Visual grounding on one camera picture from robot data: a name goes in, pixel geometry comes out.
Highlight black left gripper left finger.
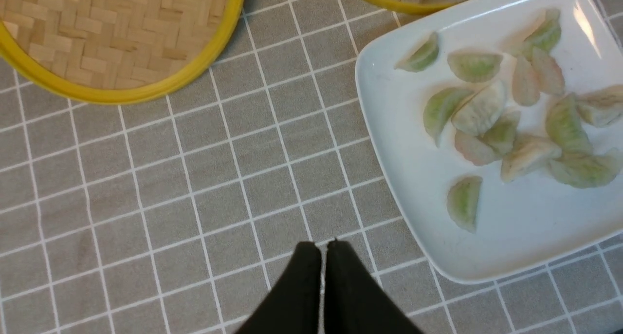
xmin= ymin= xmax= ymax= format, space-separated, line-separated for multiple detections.
xmin=237 ymin=241 xmax=322 ymax=334

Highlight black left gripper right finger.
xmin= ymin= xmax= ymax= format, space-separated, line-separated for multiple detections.
xmin=324 ymin=240 xmax=423 ymax=334

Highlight white square plate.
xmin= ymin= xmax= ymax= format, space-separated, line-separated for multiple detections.
xmin=355 ymin=0 xmax=622 ymax=284

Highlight pink dumpling lower left plate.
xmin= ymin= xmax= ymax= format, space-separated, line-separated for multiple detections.
xmin=454 ymin=130 xmax=501 ymax=166

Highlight green dumpling plate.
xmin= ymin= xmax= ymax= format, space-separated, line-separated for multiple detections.
xmin=395 ymin=32 xmax=439 ymax=73
xmin=545 ymin=93 xmax=593 ymax=154
xmin=481 ymin=111 xmax=521 ymax=156
xmin=509 ymin=8 xmax=562 ymax=62
xmin=447 ymin=52 xmax=503 ymax=83
xmin=423 ymin=86 xmax=474 ymax=147

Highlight green dumpling lower middle plate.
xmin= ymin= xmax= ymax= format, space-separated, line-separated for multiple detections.
xmin=481 ymin=111 xmax=521 ymax=156

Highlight white dumpling bottom plate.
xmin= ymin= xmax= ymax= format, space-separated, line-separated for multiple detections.
xmin=500 ymin=134 xmax=562 ymax=183

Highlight green dumpling top left plate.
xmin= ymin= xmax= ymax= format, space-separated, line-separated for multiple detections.
xmin=395 ymin=32 xmax=439 ymax=73

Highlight green dumpling upper middle plate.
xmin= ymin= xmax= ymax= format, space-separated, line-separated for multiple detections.
xmin=447 ymin=52 xmax=503 ymax=83

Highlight green dumpling lower right plate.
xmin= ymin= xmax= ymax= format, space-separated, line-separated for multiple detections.
xmin=545 ymin=93 xmax=593 ymax=154

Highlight green dumpling upper right plate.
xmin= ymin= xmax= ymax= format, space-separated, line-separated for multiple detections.
xmin=509 ymin=8 xmax=562 ymax=62

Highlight grey checked tablecloth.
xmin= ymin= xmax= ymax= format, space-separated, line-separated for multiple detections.
xmin=0 ymin=0 xmax=622 ymax=334

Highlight pink dumpling left of pair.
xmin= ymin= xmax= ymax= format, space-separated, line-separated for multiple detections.
xmin=512 ymin=55 xmax=541 ymax=106

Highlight pink dumpling of pair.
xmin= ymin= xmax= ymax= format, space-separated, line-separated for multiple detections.
xmin=531 ymin=46 xmax=565 ymax=96
xmin=512 ymin=55 xmax=541 ymax=106

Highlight pink dumpling right of pair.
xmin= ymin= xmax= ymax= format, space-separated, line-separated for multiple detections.
xmin=531 ymin=46 xmax=565 ymax=96

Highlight woven bamboo steamer lid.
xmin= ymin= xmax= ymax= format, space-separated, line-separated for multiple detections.
xmin=0 ymin=0 xmax=244 ymax=105

